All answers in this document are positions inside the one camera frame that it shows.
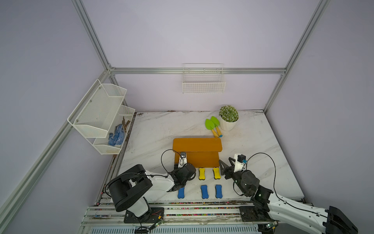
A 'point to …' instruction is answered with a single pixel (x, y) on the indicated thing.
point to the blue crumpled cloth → (117, 138)
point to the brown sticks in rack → (124, 126)
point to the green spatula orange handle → (210, 125)
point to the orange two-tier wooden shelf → (200, 152)
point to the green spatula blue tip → (216, 124)
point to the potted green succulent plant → (229, 116)
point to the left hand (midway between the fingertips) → (185, 164)
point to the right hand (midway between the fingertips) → (224, 161)
